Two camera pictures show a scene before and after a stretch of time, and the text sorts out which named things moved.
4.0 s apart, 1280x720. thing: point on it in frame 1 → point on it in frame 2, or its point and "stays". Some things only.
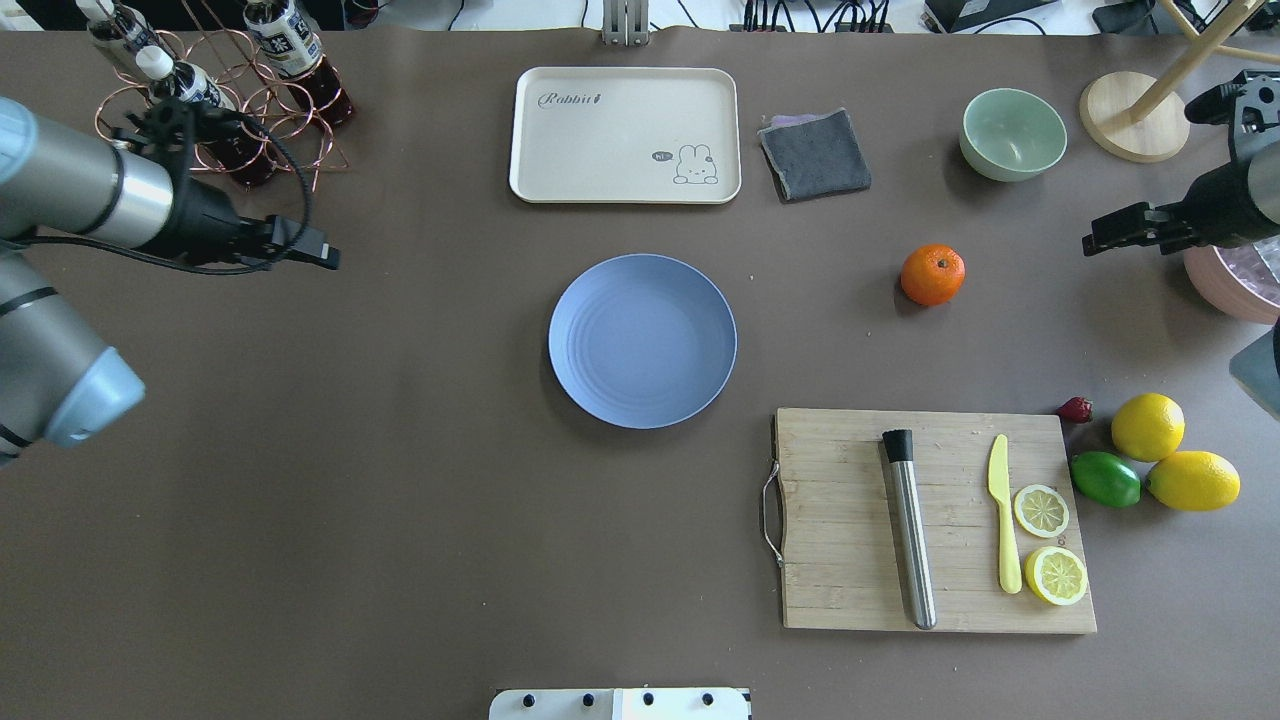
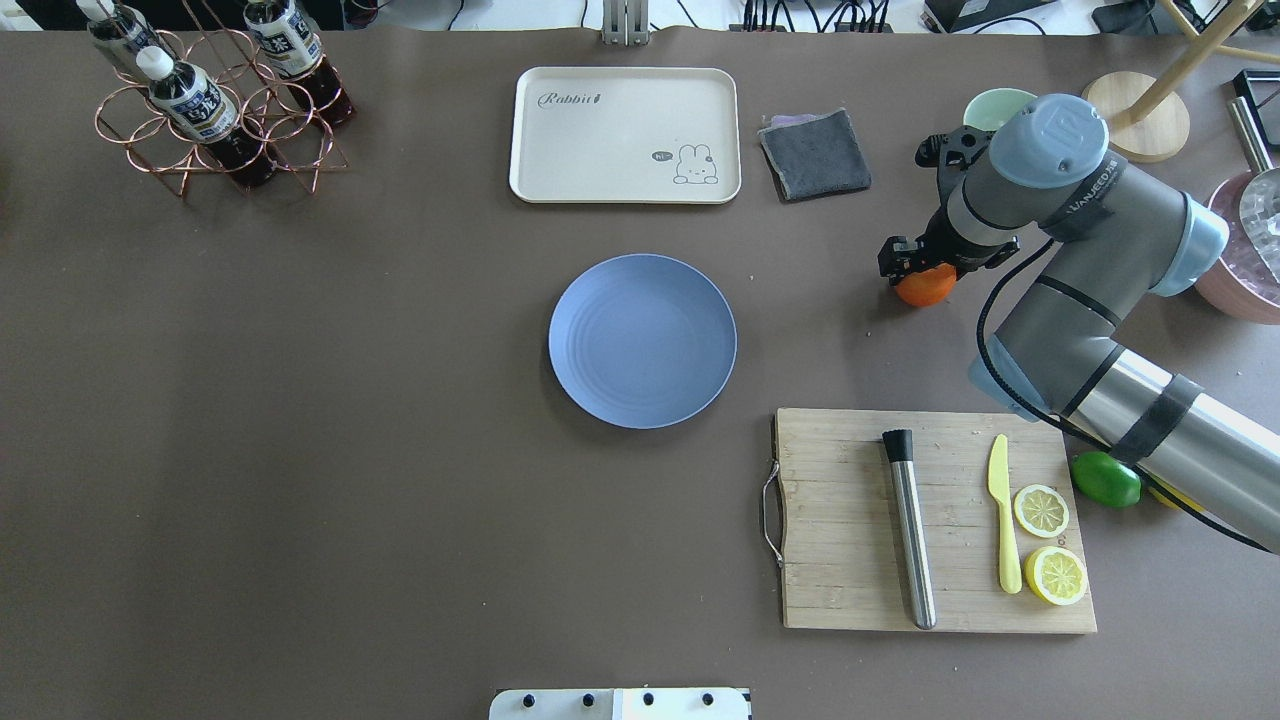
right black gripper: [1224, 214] → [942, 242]
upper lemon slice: [1040, 510] stays
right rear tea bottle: [292, 44] stays
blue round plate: [643, 341] stays
